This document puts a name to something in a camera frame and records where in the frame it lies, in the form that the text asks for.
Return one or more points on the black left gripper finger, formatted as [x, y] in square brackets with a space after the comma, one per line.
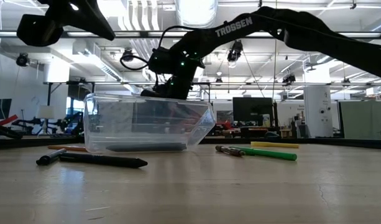
[97, 25]

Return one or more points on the clear plastic supply box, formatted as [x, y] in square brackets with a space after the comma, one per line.
[115, 124]

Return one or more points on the short brown pen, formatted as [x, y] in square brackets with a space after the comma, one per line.
[229, 151]

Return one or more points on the long black pen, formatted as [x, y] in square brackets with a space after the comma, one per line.
[103, 160]

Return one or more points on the yellow highlighter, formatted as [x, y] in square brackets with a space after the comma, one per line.
[274, 144]

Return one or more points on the green marker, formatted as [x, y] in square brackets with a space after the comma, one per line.
[271, 154]

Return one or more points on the orange pencil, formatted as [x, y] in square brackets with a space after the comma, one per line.
[66, 148]

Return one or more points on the black marker grey cap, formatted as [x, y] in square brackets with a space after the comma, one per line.
[48, 158]

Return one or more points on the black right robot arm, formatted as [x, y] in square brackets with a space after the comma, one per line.
[333, 46]

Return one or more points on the background black robot arm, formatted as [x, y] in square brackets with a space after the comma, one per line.
[72, 123]

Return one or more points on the black ceiling spotlight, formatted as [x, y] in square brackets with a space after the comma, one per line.
[22, 59]
[127, 55]
[235, 51]

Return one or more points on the black overhead crossbar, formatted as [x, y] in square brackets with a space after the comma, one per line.
[131, 34]

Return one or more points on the black monitor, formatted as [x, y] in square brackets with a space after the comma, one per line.
[252, 110]

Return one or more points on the white shade table lamp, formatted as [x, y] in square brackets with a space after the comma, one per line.
[45, 112]

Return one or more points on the red bar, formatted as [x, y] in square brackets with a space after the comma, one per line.
[8, 119]

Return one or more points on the white pillar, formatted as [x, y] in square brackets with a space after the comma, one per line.
[317, 105]

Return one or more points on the green partition panel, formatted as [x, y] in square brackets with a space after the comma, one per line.
[361, 119]

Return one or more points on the dark wall screen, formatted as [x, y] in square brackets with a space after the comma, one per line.
[0, 109]

